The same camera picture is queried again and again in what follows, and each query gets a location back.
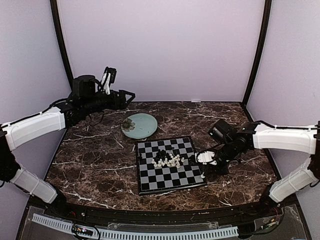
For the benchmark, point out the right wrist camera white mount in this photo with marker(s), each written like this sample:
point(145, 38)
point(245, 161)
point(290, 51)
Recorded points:
point(206, 157)

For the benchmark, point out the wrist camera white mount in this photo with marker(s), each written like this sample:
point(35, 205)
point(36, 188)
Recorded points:
point(108, 78)
point(206, 157)

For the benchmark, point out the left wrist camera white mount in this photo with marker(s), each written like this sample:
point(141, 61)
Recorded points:
point(108, 78)

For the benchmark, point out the right black frame post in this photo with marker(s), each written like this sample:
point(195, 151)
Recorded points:
point(258, 53)

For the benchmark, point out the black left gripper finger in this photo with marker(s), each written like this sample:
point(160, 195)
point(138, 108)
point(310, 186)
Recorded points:
point(127, 102)
point(129, 95)

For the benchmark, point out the white slotted cable duct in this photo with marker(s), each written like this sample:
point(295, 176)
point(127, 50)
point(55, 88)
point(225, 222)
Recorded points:
point(99, 233)

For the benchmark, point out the white chess pieces pile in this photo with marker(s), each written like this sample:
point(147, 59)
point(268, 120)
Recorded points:
point(168, 160)

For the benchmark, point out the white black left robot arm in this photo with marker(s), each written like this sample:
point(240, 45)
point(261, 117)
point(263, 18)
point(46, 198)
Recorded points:
point(88, 96)

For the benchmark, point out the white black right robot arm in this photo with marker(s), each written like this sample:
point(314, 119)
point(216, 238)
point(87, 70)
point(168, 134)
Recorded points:
point(261, 135)

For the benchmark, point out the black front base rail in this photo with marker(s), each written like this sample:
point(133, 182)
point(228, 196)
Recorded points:
point(226, 215)

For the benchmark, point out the black frame post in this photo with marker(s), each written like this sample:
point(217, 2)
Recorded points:
point(258, 53)
point(61, 41)

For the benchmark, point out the pale green flower plate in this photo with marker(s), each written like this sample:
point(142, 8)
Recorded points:
point(139, 126)

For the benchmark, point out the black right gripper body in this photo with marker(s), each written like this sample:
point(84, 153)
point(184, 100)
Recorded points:
point(223, 170)

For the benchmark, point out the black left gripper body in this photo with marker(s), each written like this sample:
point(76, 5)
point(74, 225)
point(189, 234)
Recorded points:
point(114, 105)

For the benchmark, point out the black grey chessboard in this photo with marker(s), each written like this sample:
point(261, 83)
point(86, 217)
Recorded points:
point(156, 180)

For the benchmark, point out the left black frame post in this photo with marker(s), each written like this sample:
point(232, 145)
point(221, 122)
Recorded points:
point(61, 41)

